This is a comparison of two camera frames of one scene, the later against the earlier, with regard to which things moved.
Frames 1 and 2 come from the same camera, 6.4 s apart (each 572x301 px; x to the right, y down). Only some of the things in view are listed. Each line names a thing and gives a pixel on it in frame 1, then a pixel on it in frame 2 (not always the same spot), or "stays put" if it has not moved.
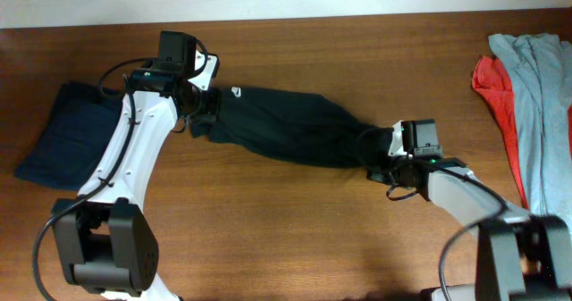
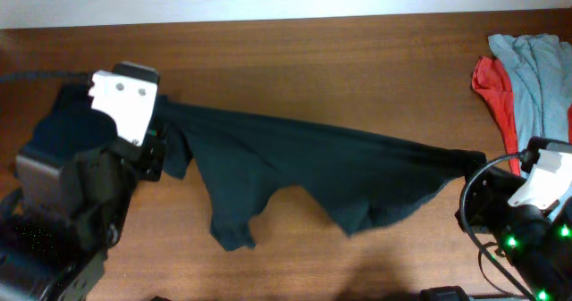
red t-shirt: (491, 78) stays put
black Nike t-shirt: (295, 123) -> (240, 156)
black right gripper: (376, 173) -> (482, 199)
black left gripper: (210, 110) -> (155, 148)
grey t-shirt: (541, 69) stays put
